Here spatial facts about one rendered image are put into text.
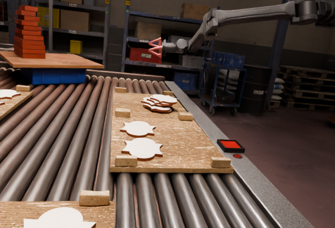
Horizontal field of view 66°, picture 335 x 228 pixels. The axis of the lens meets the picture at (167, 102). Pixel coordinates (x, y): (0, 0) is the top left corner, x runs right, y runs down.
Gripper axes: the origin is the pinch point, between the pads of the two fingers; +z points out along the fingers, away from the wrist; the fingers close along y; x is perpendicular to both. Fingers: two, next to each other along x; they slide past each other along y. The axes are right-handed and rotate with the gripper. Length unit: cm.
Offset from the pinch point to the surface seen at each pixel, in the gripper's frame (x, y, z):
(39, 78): 15, 16, 61
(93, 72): 34, -26, 40
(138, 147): -8, 88, 4
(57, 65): 9, 11, 51
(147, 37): 142, -356, -1
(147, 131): -3, 75, 2
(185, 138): -1, 77, -12
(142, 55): 172, -336, 8
